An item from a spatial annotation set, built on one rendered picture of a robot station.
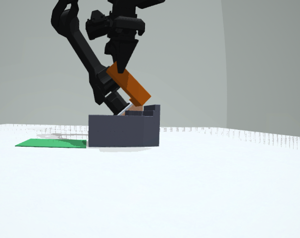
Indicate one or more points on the orange l-shaped part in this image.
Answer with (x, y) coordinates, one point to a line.
(138, 95)

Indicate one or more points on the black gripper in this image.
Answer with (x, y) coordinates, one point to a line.
(122, 36)

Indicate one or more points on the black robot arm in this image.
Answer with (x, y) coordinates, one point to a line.
(66, 23)

